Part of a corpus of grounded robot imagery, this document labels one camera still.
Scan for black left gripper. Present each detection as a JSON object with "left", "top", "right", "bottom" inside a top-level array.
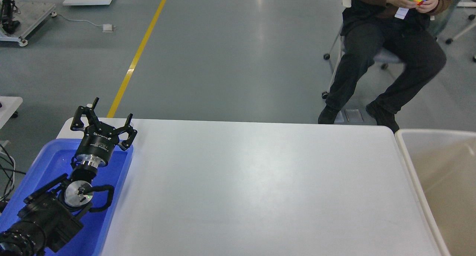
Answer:
[{"left": 70, "top": 97, "right": 137, "bottom": 166}]

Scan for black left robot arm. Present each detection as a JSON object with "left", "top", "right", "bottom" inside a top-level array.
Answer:
[{"left": 1, "top": 97, "right": 138, "bottom": 256}]

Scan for blue plastic bin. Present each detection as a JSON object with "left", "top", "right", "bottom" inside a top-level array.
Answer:
[{"left": 0, "top": 138, "right": 134, "bottom": 256}]

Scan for white side table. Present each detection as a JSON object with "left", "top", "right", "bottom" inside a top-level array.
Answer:
[{"left": 0, "top": 96, "right": 23, "bottom": 129}]

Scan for white floor power box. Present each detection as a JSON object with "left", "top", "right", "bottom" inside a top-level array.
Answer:
[{"left": 102, "top": 24, "right": 114, "bottom": 33}]

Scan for metal wheeled platform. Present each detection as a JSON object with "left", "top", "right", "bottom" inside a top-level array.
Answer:
[{"left": 0, "top": 0, "right": 57, "bottom": 47}]

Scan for metal floor plate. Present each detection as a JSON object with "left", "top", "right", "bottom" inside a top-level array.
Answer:
[{"left": 344, "top": 109, "right": 364, "bottom": 123}]

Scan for white office chair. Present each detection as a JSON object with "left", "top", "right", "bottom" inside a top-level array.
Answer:
[{"left": 322, "top": 0, "right": 435, "bottom": 100}]

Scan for seated person in black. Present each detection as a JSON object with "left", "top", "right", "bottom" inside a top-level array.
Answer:
[{"left": 318, "top": 0, "right": 452, "bottom": 132}]

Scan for beige plastic bin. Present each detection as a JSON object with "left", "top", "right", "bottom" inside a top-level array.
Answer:
[{"left": 395, "top": 129, "right": 476, "bottom": 256}]

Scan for white chair base right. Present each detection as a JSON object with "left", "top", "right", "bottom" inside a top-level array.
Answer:
[{"left": 444, "top": 0, "right": 475, "bottom": 47}]

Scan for black cables at left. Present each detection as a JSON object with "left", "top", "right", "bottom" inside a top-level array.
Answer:
[{"left": 0, "top": 141, "right": 26, "bottom": 212}]

